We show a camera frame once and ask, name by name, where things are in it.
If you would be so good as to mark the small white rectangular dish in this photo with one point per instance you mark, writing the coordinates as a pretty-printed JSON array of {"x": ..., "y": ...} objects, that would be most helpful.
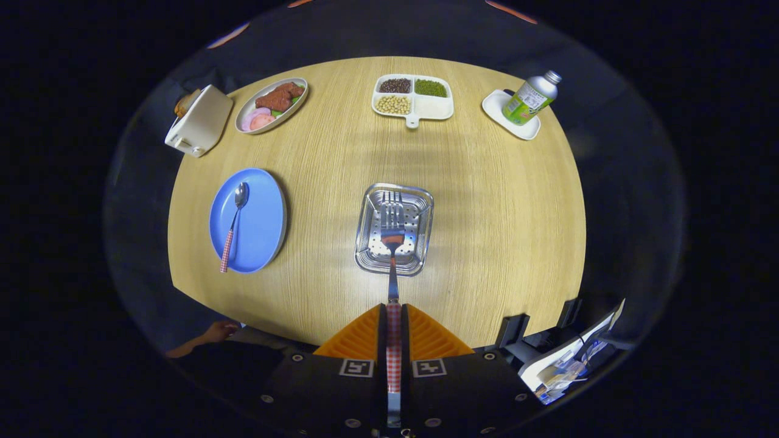
[{"x": 496, "y": 106}]

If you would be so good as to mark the pile of yellow soybeans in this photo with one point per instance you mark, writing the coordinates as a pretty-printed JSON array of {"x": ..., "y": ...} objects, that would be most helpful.
[{"x": 394, "y": 104}]

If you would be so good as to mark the blue round plate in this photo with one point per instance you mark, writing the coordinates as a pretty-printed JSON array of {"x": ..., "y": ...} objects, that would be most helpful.
[{"x": 261, "y": 219}]

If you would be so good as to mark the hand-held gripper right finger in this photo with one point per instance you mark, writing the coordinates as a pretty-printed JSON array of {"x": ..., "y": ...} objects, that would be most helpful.
[{"x": 405, "y": 340}]

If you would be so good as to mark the green label metal bottle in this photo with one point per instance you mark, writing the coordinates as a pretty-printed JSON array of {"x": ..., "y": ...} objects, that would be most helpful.
[{"x": 526, "y": 100}]

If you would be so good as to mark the black bracket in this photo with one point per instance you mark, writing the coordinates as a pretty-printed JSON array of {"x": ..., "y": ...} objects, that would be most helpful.
[
  {"x": 570, "y": 313},
  {"x": 512, "y": 330}
]

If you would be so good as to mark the white oval plate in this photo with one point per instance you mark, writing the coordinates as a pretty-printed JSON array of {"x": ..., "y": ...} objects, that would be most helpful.
[{"x": 287, "y": 113}]

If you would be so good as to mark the green lettuce leaf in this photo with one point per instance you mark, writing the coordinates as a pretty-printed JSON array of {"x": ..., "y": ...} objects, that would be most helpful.
[{"x": 275, "y": 112}]

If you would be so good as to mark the perforated metal tray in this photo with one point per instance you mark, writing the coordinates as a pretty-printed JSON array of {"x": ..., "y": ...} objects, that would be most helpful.
[{"x": 417, "y": 207}]

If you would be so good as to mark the white toaster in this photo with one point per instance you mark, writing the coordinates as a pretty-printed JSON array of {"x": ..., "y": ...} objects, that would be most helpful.
[{"x": 204, "y": 125}]

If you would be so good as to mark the white divided dish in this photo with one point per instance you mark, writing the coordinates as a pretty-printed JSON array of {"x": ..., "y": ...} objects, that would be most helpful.
[{"x": 435, "y": 108}]

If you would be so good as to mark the brown meat piece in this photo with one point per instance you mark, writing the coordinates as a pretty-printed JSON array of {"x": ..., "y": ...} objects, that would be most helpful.
[{"x": 277, "y": 98}]

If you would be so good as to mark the pink ham slice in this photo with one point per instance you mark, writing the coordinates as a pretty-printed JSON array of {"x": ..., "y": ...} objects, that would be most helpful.
[
  {"x": 263, "y": 121},
  {"x": 251, "y": 118}
]

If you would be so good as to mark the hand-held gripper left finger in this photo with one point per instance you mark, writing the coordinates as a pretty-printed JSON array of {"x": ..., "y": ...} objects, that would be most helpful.
[{"x": 382, "y": 340}]

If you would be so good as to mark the pile of green beans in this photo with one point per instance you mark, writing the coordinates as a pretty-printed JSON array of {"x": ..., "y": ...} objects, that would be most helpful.
[{"x": 431, "y": 88}]

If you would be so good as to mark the pile of dark red beans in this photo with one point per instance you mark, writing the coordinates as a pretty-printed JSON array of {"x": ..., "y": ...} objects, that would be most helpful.
[{"x": 395, "y": 86}]

